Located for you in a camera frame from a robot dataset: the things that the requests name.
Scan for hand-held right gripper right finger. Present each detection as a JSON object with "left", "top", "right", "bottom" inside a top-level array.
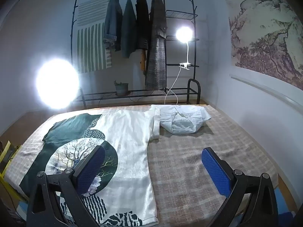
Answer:
[{"left": 201, "top": 147, "right": 279, "bottom": 227}]

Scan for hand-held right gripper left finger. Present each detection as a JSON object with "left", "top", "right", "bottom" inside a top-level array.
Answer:
[{"left": 27, "top": 145, "right": 106, "bottom": 227}]

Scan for white green printed t-shirt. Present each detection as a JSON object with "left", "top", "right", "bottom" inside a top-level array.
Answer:
[{"left": 19, "top": 105, "right": 164, "bottom": 227}]

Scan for black metal clothes rack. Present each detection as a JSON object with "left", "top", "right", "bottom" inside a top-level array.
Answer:
[{"left": 70, "top": 0, "right": 201, "bottom": 108}]

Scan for plaid blanket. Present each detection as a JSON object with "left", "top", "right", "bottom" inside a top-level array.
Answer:
[{"left": 5, "top": 104, "right": 280, "bottom": 227}]

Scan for white garment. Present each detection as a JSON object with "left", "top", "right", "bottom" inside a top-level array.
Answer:
[{"left": 159, "top": 104, "right": 212, "bottom": 134}]

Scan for yellow strip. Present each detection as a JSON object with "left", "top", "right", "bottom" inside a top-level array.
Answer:
[{"left": 0, "top": 141, "right": 26, "bottom": 201}]

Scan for potted plant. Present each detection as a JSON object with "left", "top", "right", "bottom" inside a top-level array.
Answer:
[{"left": 114, "top": 80, "right": 129, "bottom": 96}]

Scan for orange scarf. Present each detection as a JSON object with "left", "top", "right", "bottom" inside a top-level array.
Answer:
[{"left": 140, "top": 50, "right": 147, "bottom": 77}]

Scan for grey plaid coat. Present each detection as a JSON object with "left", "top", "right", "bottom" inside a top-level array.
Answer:
[{"left": 145, "top": 0, "right": 167, "bottom": 90}]

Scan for white clip lamp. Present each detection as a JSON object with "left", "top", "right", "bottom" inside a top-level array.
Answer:
[{"left": 176, "top": 26, "right": 193, "bottom": 71}]

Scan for teal coat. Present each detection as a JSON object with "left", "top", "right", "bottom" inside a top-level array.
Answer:
[{"left": 121, "top": 0, "right": 138, "bottom": 58}]

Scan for denim jacket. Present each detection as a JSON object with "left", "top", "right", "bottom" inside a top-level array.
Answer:
[{"left": 103, "top": 0, "right": 123, "bottom": 52}]

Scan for black coat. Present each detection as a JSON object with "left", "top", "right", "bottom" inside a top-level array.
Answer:
[{"left": 135, "top": 0, "right": 152, "bottom": 51}]

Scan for ring light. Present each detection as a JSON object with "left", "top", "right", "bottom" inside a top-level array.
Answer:
[{"left": 35, "top": 58, "right": 80, "bottom": 109}]

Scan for white wall rail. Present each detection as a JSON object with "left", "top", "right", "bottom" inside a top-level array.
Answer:
[{"left": 229, "top": 73, "right": 303, "bottom": 110}]

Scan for green striped wall hanging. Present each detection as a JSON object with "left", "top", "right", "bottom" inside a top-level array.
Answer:
[{"left": 76, "top": 0, "right": 113, "bottom": 73}]

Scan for landscape wall poster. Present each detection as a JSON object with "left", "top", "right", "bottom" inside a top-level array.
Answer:
[{"left": 226, "top": 0, "right": 303, "bottom": 88}]

